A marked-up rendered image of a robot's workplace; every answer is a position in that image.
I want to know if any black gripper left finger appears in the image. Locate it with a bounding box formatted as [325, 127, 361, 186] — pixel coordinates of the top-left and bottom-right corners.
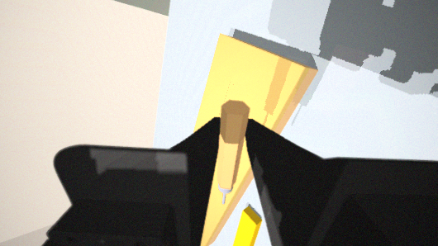
[54, 117, 221, 246]

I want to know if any awl with tan handle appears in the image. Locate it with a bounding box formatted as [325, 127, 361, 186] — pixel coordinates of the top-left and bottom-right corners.
[217, 100, 250, 204]

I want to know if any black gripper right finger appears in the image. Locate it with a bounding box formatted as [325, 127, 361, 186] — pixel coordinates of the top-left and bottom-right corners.
[245, 119, 438, 246]

